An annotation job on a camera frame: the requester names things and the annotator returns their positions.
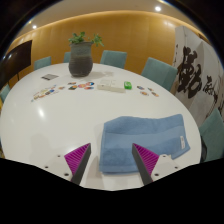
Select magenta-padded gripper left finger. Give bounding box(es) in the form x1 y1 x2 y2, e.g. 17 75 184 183
41 142 92 186

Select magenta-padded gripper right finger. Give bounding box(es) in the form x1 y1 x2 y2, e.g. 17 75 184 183
131 142 183 186

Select blue terry towel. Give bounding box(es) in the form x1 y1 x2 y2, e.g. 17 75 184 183
98 113 191 174

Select colourful sticker sheet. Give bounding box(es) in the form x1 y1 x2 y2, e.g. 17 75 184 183
31 85 59 103

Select flat white box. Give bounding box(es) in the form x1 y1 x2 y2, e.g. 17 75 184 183
96 78 126 93

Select dark grey card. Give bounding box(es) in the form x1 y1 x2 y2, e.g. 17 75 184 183
41 73 60 81

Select potted plant in grey pot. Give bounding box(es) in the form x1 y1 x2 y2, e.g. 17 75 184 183
68 31 105 78

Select white calligraphy wall art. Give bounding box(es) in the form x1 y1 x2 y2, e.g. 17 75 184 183
171 25 224 128

